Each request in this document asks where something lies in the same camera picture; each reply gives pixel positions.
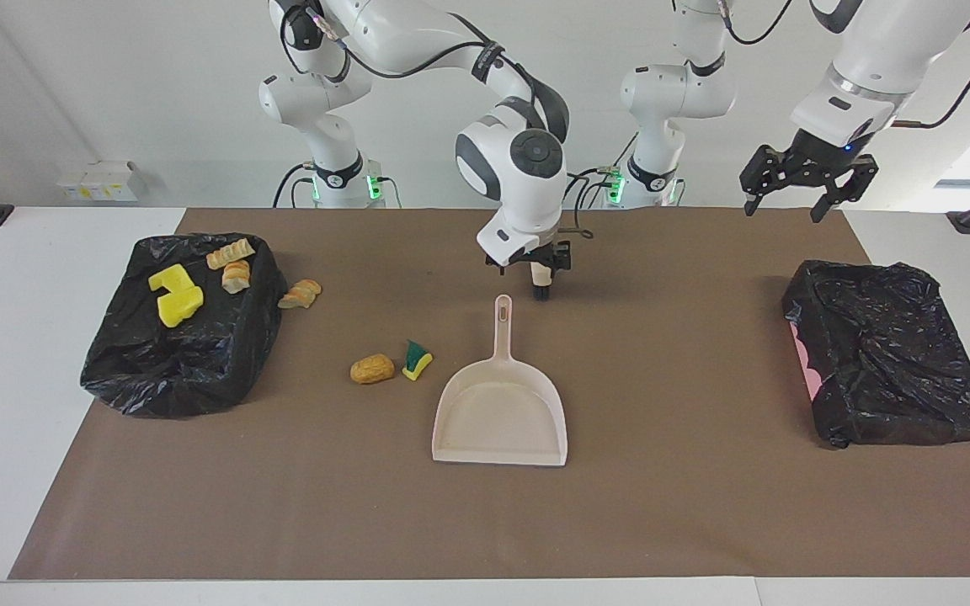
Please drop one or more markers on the beige plastic dustpan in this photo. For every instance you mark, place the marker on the beige plastic dustpan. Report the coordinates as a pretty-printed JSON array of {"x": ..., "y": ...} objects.
[{"x": 498, "y": 421}]

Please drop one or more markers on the orange beige striped sponge piece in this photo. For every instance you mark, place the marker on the orange beige striped sponge piece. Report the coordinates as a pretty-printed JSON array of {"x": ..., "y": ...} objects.
[{"x": 301, "y": 294}]

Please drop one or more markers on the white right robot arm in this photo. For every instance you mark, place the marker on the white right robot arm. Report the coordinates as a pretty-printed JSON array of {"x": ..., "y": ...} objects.
[{"x": 510, "y": 160}]

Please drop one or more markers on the brown bread-shaped sponge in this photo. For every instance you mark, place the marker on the brown bread-shaped sponge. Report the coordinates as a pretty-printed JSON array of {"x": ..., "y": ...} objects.
[{"x": 372, "y": 369}]

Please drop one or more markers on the white cardboard box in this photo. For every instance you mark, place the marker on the white cardboard box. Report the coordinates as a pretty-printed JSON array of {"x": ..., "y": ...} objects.
[{"x": 114, "y": 178}]

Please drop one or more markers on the green and yellow sponge piece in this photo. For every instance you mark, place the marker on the green and yellow sponge piece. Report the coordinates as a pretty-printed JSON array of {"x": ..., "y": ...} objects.
[{"x": 416, "y": 362}]

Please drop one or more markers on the small white box yellow label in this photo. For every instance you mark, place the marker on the small white box yellow label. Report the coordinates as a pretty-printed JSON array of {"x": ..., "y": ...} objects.
[{"x": 71, "y": 189}]

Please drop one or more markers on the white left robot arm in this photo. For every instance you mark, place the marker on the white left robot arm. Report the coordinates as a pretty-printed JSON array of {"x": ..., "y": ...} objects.
[{"x": 872, "y": 50}]

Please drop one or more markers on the black bag lined pink bin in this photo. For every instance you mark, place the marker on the black bag lined pink bin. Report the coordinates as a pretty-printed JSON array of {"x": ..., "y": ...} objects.
[{"x": 898, "y": 362}]

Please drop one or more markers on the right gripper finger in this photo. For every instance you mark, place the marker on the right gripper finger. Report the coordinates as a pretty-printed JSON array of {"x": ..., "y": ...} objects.
[
  {"x": 508, "y": 263},
  {"x": 562, "y": 257}
]

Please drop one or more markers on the brown paper table mat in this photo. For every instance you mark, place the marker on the brown paper table mat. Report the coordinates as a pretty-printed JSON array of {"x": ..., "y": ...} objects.
[{"x": 485, "y": 522}]

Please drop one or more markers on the beige brush black bristles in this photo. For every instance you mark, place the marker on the beige brush black bristles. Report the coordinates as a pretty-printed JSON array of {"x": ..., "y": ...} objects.
[{"x": 541, "y": 276}]

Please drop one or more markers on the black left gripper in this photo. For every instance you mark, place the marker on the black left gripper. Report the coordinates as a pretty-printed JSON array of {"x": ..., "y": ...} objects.
[{"x": 818, "y": 156}]

